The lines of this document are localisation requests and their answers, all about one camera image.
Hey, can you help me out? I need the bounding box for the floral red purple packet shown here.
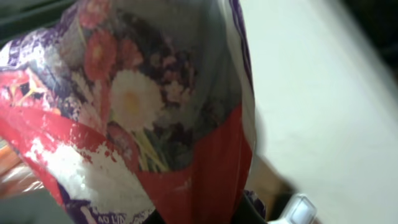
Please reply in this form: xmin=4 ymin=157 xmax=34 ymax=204
xmin=1 ymin=0 xmax=256 ymax=224

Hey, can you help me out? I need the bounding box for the white barcode scanner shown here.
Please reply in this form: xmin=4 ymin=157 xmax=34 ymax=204
xmin=267 ymin=194 xmax=317 ymax=224

